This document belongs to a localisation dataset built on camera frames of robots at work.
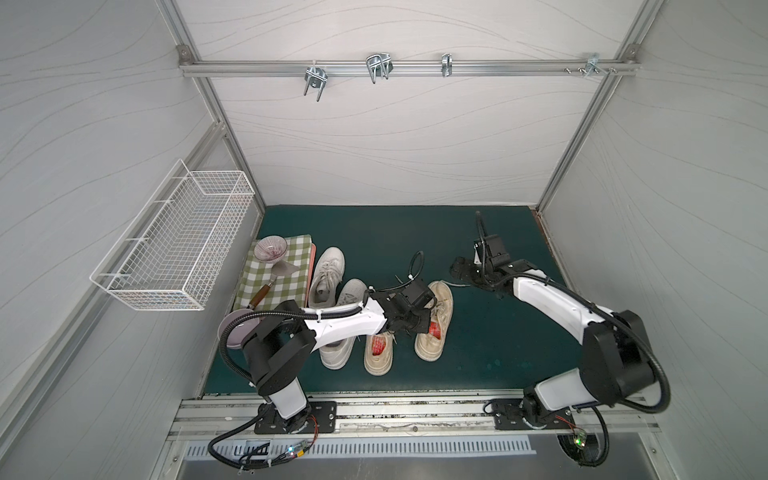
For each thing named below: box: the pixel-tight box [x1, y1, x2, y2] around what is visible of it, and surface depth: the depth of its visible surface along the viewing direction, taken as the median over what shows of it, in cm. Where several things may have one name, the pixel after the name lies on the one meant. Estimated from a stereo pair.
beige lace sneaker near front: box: [364, 331, 397, 377], surface depth 80 cm
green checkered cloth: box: [234, 234, 313, 310], surface depth 101 cm
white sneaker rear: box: [309, 246, 345, 308], surface depth 92 cm
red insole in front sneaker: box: [372, 336, 386, 356], surface depth 82 cm
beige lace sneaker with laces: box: [414, 280, 454, 362], surface depth 84 cm
